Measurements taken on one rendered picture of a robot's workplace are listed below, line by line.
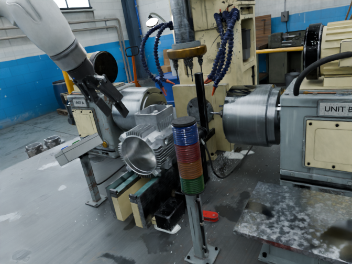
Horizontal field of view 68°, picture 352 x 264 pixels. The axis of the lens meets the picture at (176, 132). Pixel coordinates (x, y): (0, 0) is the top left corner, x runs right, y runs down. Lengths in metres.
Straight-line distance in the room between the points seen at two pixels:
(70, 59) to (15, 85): 5.96
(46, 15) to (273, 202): 0.77
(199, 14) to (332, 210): 1.01
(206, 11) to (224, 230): 0.98
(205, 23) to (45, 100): 5.92
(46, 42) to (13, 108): 5.98
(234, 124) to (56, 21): 0.68
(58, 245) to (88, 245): 0.11
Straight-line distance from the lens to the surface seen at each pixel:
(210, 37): 1.38
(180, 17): 1.18
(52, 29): 0.76
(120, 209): 0.99
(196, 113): 1.35
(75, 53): 0.79
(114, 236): 0.97
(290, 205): 0.82
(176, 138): 0.60
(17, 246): 1.13
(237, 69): 1.34
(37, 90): 6.91
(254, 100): 1.02
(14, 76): 6.73
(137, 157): 1.04
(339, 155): 0.98
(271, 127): 1.01
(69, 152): 1.02
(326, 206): 0.83
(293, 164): 1.03
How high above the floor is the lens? 1.41
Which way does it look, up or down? 21 degrees down
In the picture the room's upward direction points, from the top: 9 degrees counter-clockwise
